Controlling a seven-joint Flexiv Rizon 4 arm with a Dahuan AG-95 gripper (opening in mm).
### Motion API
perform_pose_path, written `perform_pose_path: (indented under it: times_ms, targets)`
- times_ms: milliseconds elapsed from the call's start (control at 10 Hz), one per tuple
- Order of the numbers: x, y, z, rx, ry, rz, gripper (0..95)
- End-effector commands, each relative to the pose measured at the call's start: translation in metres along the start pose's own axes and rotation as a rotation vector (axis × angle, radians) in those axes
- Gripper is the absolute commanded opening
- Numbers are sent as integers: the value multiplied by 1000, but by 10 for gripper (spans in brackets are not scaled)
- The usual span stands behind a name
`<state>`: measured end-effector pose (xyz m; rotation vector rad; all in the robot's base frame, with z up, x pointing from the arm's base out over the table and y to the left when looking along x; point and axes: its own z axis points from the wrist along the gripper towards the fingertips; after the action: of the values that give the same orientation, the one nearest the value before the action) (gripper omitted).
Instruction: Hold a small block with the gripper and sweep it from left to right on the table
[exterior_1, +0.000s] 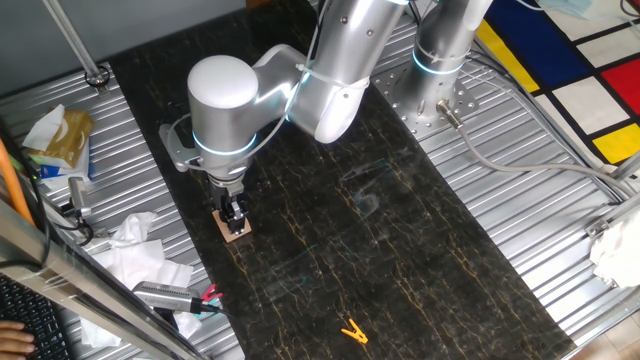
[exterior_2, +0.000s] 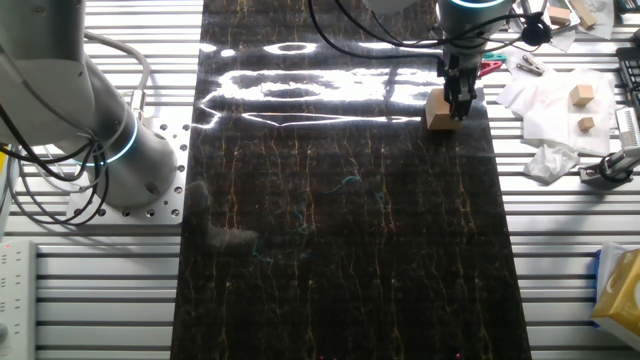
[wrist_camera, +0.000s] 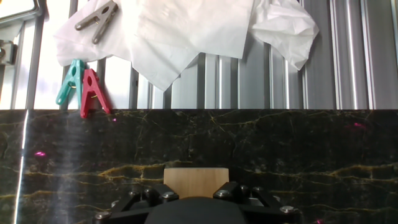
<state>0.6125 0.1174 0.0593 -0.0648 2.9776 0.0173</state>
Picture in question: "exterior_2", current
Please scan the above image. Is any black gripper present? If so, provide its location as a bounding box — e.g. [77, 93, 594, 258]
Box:
[437, 49, 484, 122]

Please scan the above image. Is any small wooden cube block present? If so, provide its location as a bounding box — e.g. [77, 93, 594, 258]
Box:
[425, 87, 463, 132]

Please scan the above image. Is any red clothespin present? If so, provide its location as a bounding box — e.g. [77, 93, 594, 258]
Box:
[478, 60, 504, 78]

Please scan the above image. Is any grey metal clothespin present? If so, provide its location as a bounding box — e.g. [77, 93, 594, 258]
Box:
[515, 53, 547, 78]

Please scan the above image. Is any pale wooden cube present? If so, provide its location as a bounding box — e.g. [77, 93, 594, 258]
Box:
[570, 83, 596, 107]

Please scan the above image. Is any flat wooden bar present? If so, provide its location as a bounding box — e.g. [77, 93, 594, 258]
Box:
[546, 5, 572, 28]

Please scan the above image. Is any long wooden stick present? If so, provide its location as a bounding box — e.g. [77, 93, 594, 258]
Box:
[568, 0, 599, 30]

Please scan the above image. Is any white printed paper sheet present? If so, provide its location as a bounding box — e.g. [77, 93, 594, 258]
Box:
[547, 0, 616, 54]

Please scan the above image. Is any black keyboard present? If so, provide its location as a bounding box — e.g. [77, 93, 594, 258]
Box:
[615, 45, 640, 114]

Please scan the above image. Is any black gold-veined marble mat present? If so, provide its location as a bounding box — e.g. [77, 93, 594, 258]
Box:
[169, 0, 532, 360]

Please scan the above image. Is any yellow tissue pack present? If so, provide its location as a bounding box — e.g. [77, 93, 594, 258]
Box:
[589, 248, 640, 337]

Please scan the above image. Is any white power strip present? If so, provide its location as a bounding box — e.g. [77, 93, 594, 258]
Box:
[0, 239, 39, 360]

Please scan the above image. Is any small silver camera mount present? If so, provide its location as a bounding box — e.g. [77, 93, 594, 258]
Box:
[579, 146, 640, 185]

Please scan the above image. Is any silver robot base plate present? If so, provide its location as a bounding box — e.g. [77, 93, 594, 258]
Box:
[67, 112, 191, 226]

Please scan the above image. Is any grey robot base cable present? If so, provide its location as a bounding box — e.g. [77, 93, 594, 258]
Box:
[82, 29, 152, 121]

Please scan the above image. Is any black base cable bundle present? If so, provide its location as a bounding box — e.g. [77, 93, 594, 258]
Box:
[0, 104, 111, 229]

